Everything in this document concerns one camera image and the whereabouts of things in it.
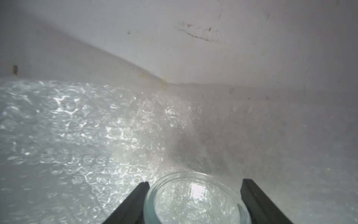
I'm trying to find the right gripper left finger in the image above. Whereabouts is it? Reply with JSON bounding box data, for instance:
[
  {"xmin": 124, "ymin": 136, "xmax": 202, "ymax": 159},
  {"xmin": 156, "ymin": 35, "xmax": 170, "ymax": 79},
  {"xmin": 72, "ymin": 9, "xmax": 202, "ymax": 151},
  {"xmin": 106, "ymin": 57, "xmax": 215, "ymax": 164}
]
[{"xmin": 103, "ymin": 182, "xmax": 150, "ymax": 224}]

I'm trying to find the clear bubble wrap roll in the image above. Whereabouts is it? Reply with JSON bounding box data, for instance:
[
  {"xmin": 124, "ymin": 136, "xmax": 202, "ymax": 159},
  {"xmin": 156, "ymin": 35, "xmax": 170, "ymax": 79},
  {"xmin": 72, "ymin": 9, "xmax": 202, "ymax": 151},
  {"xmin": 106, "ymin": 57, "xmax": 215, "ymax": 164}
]
[{"xmin": 1, "ymin": 79, "xmax": 358, "ymax": 224}]

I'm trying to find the clear ribbed glass vase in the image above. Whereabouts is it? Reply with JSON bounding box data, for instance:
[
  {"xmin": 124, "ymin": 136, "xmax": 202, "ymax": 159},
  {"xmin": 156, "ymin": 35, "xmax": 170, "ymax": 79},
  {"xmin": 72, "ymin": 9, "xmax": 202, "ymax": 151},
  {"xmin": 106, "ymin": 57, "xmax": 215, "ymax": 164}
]
[{"xmin": 143, "ymin": 171, "xmax": 252, "ymax": 224}]

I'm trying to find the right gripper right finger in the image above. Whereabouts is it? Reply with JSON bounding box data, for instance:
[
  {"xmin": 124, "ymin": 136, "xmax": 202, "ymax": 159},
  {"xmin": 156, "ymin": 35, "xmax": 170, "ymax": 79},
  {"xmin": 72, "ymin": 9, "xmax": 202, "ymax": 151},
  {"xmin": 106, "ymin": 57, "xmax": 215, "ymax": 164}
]
[{"xmin": 240, "ymin": 179, "xmax": 292, "ymax": 224}]

